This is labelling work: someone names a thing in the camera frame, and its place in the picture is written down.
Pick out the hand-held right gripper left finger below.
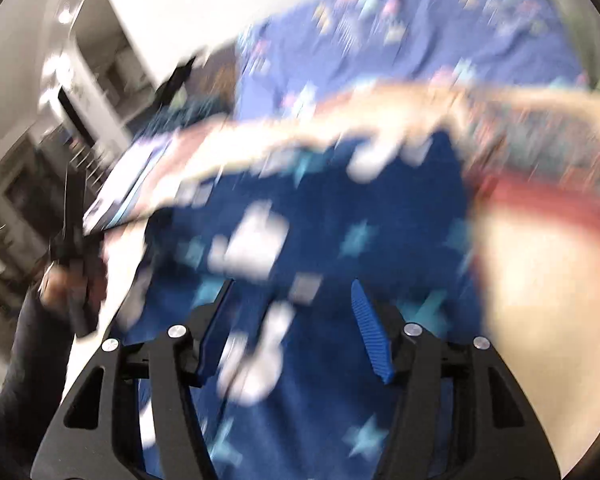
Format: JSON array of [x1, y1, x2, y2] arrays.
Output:
[[30, 280, 236, 480]]

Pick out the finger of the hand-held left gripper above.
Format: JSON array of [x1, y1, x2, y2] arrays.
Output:
[[62, 160, 90, 261]]

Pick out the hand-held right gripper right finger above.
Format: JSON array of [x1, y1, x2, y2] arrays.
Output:
[[351, 279, 563, 480]]

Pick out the navy fleece garment white spots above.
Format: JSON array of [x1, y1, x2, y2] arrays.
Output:
[[122, 127, 487, 480]]

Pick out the person's left forearm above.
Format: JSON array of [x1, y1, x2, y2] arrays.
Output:
[[0, 285, 77, 480]]

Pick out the person's left hand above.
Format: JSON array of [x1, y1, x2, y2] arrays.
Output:
[[39, 260, 106, 319]]

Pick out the dark teal cloth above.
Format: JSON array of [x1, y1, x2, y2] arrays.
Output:
[[142, 92, 233, 133]]

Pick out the peach plush blanket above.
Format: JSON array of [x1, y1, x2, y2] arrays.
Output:
[[62, 82, 600, 468]]

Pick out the black hanging cloth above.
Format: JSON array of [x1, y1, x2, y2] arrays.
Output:
[[152, 54, 202, 111]]

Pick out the pink folded garment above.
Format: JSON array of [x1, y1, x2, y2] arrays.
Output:
[[467, 172, 600, 238]]

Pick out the floral folded garment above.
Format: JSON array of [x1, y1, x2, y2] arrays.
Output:
[[460, 95, 600, 188]]

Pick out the purple tree-print bedsheet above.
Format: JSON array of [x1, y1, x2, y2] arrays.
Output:
[[234, 0, 590, 128]]

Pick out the arched wall mirror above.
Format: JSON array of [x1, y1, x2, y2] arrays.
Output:
[[40, 0, 148, 153]]

